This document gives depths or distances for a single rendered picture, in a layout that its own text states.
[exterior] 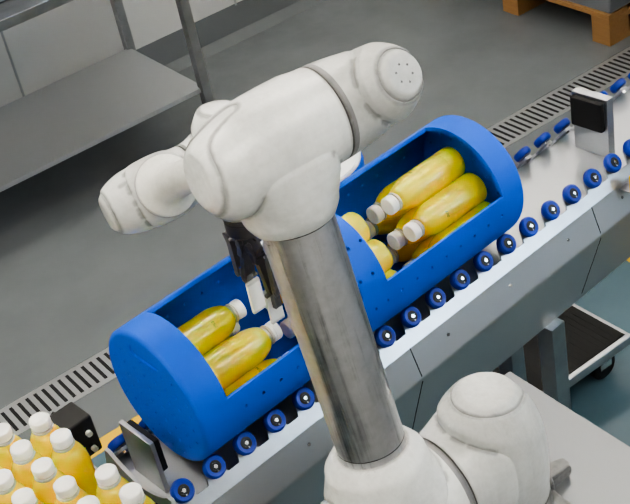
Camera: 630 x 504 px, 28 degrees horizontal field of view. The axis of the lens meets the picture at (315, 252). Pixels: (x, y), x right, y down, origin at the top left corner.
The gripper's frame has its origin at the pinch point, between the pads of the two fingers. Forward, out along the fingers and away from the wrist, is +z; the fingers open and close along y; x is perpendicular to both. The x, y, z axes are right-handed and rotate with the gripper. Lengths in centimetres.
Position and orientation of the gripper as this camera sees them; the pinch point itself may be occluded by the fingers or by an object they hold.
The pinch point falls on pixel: (265, 301)
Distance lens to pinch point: 232.3
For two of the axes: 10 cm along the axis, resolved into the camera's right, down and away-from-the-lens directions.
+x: -7.2, 5.0, -4.8
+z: 1.7, 8.1, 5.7
